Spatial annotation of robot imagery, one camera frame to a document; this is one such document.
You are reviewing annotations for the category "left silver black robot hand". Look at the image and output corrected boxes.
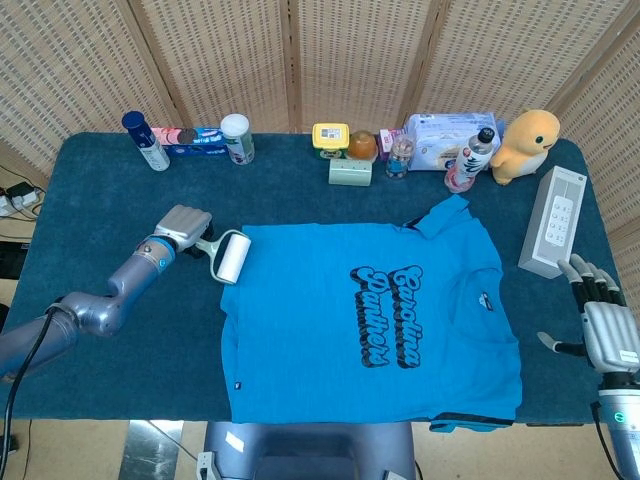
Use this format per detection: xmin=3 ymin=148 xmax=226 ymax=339
xmin=152 ymin=204 xmax=214 ymax=259

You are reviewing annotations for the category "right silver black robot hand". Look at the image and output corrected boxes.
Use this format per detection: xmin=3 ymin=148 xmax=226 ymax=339
xmin=537 ymin=253 xmax=640 ymax=374

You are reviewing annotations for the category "pale green lint roller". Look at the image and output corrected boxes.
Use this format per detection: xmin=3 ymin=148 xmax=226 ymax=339
xmin=193 ymin=229 xmax=253 ymax=286

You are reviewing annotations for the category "blue pink cookie box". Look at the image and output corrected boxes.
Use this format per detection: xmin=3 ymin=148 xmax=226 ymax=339
xmin=151 ymin=126 xmax=228 ymax=158

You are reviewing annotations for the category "dark teal carpeted table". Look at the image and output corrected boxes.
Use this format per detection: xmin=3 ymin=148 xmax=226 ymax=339
xmin=0 ymin=130 xmax=640 ymax=426

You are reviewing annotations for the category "blue capped spray can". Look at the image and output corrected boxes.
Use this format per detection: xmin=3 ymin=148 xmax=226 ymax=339
xmin=121 ymin=110 xmax=171 ymax=173

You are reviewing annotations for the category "white lidded chips canister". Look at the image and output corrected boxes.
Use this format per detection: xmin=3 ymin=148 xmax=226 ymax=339
xmin=220 ymin=113 xmax=256 ymax=166

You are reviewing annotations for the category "white power strip box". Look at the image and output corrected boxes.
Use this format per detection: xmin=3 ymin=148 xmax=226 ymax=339
xmin=517 ymin=165 xmax=588 ymax=280

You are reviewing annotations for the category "yellow lidded green tub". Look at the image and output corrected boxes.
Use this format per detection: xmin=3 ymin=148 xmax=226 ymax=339
xmin=311 ymin=122 xmax=350 ymax=162

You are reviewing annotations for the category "blue printed t-shirt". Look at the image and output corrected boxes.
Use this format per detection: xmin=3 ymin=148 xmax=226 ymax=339
xmin=219 ymin=194 xmax=525 ymax=434

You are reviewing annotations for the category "floor power strip with adapters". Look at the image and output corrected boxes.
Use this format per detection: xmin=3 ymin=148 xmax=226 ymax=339
xmin=0 ymin=182 xmax=45 ymax=219

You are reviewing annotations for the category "pale green rectangular box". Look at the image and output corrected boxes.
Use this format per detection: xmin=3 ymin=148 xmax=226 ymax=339
xmin=328 ymin=158 xmax=374 ymax=187

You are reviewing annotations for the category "yellow plush toy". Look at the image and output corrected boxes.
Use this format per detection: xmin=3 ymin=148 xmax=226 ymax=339
xmin=489 ymin=109 xmax=561 ymax=187

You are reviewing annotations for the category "small pink purple box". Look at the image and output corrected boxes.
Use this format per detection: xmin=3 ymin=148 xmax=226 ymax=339
xmin=378 ymin=128 xmax=407 ymax=164

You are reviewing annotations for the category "pink white drink bottle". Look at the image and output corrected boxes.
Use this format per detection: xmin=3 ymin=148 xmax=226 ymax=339
xmin=444 ymin=127 xmax=497 ymax=195

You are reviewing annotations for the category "clear plastic snack jar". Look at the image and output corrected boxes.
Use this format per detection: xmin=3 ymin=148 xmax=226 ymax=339
xmin=385 ymin=134 xmax=416 ymax=180

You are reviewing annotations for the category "woven wooden folding screen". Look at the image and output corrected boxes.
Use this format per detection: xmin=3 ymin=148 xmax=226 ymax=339
xmin=0 ymin=0 xmax=640 ymax=306

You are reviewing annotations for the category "grey robot torso base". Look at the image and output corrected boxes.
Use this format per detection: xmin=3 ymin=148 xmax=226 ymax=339
xmin=195 ymin=420 xmax=420 ymax=480

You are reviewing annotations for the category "white blue tissue pack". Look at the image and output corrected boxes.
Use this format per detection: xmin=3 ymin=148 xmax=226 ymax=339
xmin=403 ymin=112 xmax=503 ymax=174

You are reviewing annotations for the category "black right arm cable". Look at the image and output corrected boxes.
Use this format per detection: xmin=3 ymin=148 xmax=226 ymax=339
xmin=590 ymin=400 xmax=621 ymax=480

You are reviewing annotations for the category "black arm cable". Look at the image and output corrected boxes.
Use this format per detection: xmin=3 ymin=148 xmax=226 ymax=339
xmin=590 ymin=400 xmax=621 ymax=480
xmin=0 ymin=305 xmax=62 ymax=480

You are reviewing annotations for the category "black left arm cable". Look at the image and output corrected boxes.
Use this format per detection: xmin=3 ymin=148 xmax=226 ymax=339
xmin=0 ymin=305 xmax=62 ymax=480

